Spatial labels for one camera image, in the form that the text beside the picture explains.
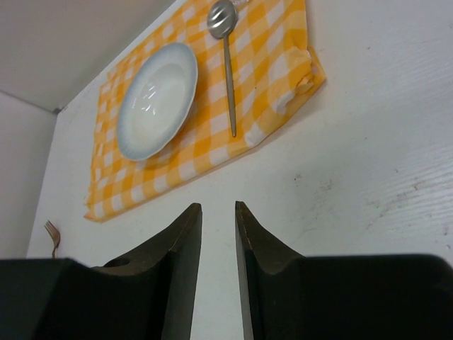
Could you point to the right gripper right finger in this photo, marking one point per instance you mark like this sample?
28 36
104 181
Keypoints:
285 295

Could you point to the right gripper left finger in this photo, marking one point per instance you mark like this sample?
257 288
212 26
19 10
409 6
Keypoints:
145 293

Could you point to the copper fork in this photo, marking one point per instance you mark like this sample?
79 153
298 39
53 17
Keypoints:
55 237

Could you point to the white paper plate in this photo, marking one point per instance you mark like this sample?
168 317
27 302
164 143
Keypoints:
157 102

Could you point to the yellow white checkered cloth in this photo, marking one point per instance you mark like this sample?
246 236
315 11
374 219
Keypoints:
275 72

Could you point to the silver spoon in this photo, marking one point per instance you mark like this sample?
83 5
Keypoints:
221 21

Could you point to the clear plastic cup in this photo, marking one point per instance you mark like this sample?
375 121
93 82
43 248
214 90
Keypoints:
240 2

